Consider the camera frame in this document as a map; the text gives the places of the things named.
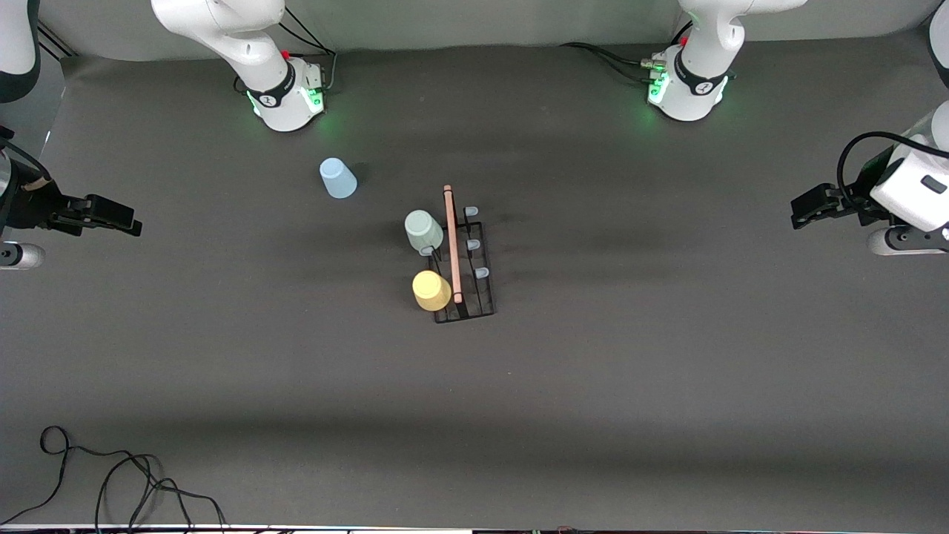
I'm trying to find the black left arm base cables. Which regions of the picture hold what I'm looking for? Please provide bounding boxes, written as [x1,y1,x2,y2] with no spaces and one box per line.
[560,19,694,87]

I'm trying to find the yellow plastic cup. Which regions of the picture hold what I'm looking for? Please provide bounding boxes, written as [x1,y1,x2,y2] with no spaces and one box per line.
[411,270,453,312]

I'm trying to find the pale green plastic cup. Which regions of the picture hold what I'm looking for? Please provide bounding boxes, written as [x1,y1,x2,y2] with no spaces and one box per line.
[404,210,445,254]

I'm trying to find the black wire cup holder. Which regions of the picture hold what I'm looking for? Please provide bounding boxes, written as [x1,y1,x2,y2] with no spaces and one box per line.
[420,184,496,324]

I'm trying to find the black arm base cables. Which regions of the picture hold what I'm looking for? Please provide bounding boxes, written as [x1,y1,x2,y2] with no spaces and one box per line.
[278,4,339,95]
[560,19,694,87]

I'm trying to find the light blue plastic cup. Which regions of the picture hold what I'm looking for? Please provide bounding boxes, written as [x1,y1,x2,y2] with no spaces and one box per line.
[319,157,358,200]

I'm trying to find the black loose floor cable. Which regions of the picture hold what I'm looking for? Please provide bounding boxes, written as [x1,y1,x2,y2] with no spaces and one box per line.
[0,425,228,532]

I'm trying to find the black right arm base cables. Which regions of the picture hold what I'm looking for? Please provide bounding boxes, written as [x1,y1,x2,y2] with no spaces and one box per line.
[278,4,339,95]

